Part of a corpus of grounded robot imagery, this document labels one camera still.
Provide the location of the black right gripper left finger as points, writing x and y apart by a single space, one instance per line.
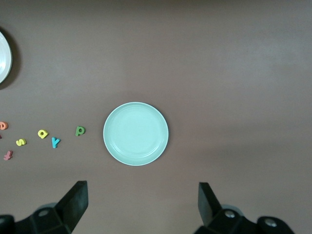
68 212

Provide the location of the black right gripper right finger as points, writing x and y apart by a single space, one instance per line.
209 214

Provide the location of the teal letter y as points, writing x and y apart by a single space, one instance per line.
55 143

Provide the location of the green letter p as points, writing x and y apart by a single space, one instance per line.
77 132

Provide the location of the yellow letter d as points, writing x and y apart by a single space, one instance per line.
45 135

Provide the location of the pink letter f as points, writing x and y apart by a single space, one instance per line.
8 155

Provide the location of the yellow letter s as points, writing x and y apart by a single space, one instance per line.
21 142

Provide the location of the light green plate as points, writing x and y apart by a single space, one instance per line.
135 134

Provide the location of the orange letter e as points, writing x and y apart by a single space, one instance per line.
5 125

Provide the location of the brown table cover sheet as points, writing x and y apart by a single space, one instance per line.
195 61

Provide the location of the beige plate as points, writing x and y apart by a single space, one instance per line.
3 58

